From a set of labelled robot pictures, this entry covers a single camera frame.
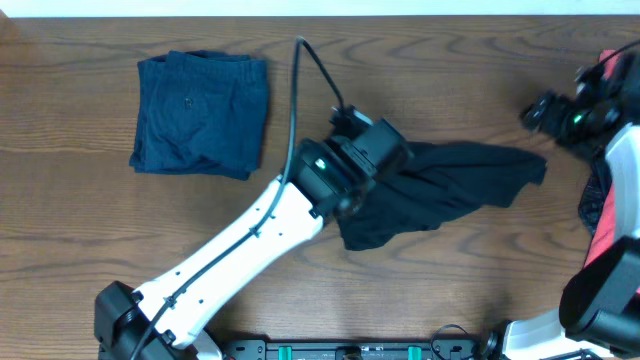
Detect black polo shirt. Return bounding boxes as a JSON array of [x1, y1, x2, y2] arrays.
[[338, 142, 547, 251]]

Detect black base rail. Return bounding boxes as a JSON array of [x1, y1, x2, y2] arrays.
[[222, 337, 479, 360]]

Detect red shirt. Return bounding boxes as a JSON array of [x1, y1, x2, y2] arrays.
[[586, 51, 639, 263]]

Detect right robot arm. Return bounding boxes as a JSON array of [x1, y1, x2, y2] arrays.
[[476, 44, 639, 359]]

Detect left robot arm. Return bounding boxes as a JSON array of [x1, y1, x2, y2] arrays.
[[94, 107, 412, 359]]

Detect dark patterned garment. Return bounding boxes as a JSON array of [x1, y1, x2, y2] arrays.
[[578, 157, 612, 237]]

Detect folded dark blue shorts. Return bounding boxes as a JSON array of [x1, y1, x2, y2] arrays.
[[129, 50, 269, 181]]

